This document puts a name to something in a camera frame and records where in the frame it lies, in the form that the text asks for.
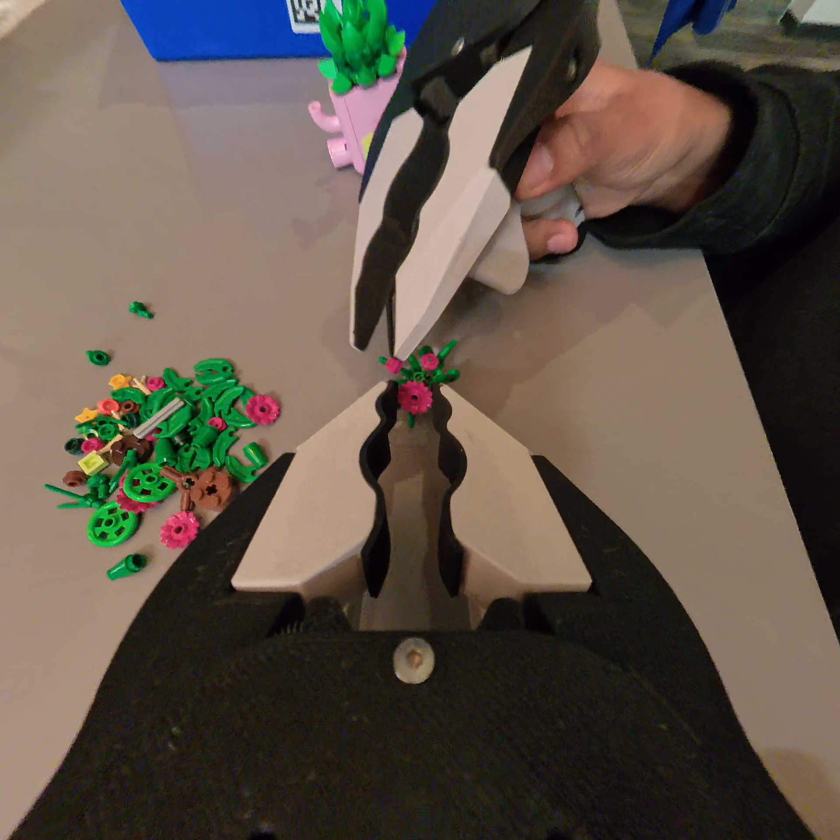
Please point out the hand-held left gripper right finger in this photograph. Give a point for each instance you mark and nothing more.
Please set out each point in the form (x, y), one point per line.
(518, 518)

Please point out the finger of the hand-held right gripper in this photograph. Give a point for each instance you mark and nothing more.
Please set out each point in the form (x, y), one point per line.
(459, 216)
(377, 197)

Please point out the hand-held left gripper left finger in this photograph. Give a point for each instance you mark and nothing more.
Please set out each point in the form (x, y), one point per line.
(308, 518)

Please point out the pile of toy brick pieces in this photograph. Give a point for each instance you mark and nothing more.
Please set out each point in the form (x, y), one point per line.
(197, 420)

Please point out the pink toy flower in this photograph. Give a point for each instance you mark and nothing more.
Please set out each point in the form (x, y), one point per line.
(178, 529)
(415, 397)
(262, 409)

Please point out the green spiky toy plant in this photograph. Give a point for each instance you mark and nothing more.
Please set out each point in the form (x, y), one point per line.
(446, 375)

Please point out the person's right hand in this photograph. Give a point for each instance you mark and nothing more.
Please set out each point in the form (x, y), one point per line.
(643, 144)

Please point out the pink toy brick flowerpot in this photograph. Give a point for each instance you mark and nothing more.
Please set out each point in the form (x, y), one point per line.
(358, 111)

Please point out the green toy cone piece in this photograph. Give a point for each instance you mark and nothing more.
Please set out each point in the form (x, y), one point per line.
(128, 566)

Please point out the blue plastic bin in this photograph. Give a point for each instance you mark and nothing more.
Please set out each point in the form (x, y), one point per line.
(216, 26)

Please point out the green toy leaf piece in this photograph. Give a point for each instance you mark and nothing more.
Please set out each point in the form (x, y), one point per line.
(140, 310)

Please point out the green round toy stud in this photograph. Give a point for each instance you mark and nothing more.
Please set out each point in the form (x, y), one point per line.
(98, 358)

